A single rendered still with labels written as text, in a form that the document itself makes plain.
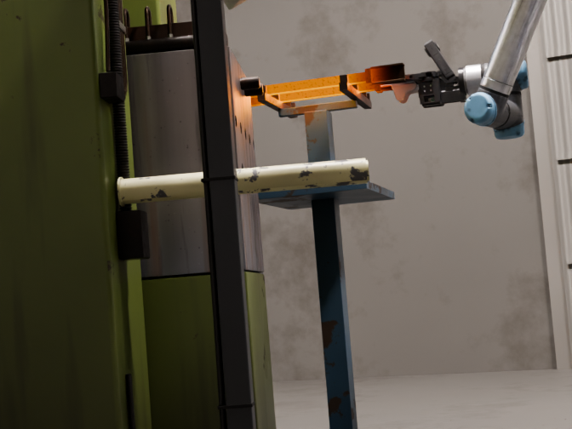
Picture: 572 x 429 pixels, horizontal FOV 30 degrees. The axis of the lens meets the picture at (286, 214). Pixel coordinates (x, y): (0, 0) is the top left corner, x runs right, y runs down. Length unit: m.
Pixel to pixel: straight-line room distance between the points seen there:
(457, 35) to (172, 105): 3.00
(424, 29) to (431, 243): 0.99
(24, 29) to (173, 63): 0.35
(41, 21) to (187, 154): 0.41
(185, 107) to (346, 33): 3.09
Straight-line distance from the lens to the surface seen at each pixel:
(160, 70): 2.15
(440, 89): 2.74
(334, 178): 1.85
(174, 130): 2.13
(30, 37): 1.93
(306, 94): 2.80
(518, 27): 2.57
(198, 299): 2.10
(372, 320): 5.02
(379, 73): 2.65
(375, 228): 5.01
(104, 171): 1.86
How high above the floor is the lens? 0.42
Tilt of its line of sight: 4 degrees up
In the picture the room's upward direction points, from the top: 5 degrees counter-clockwise
